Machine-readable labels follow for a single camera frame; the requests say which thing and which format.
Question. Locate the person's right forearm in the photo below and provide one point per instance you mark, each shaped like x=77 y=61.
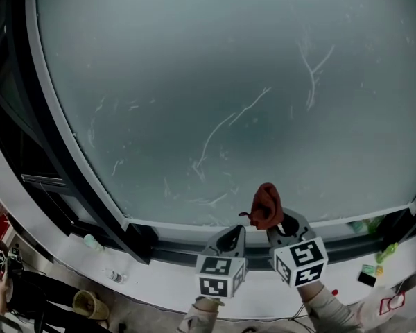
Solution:
x=327 y=311

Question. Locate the black phone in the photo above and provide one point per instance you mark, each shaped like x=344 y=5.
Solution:
x=366 y=279

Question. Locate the crumpled pale green bag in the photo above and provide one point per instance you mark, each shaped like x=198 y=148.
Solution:
x=93 y=243

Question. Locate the small red cap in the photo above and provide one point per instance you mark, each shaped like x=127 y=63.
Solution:
x=335 y=292

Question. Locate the person's left forearm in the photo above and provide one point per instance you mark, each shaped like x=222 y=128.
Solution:
x=199 y=316

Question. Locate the white bag with red print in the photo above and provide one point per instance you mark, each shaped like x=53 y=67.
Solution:
x=378 y=304

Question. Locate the red-brown cloth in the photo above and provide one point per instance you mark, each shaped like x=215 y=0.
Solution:
x=265 y=206

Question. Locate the white window sill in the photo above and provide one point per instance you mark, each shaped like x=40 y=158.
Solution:
x=166 y=283

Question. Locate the clear plastic bottle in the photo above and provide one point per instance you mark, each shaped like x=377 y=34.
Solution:
x=116 y=276

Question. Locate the green plastic bottle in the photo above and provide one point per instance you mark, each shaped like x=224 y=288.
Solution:
x=365 y=224
x=387 y=252

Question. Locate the frosted window glass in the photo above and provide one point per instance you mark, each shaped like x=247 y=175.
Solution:
x=194 y=64

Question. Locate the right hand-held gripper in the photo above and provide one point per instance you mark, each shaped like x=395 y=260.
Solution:
x=305 y=258

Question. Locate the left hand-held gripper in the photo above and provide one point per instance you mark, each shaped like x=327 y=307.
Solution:
x=215 y=272

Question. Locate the grey window frame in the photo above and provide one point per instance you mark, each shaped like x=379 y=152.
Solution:
x=55 y=144

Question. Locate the small green packet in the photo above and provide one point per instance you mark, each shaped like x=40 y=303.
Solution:
x=368 y=268

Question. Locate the woven wicker basket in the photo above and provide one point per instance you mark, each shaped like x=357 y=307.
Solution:
x=90 y=304

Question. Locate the small yellow packet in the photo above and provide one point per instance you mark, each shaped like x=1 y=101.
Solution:
x=379 y=270

